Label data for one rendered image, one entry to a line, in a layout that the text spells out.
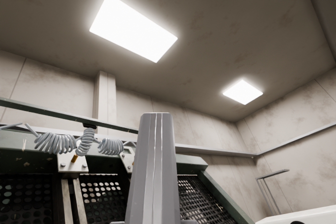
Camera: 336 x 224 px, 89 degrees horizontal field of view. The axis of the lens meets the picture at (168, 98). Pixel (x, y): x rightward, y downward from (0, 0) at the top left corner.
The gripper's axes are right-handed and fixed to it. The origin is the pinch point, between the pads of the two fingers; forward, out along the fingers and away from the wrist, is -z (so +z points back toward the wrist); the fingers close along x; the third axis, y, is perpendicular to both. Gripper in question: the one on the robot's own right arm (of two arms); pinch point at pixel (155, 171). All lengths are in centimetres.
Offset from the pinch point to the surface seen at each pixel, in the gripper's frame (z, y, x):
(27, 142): -33, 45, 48
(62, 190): -18, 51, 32
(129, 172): -31, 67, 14
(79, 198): -17, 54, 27
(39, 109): -36, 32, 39
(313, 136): -269, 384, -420
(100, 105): -196, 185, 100
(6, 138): -32, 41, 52
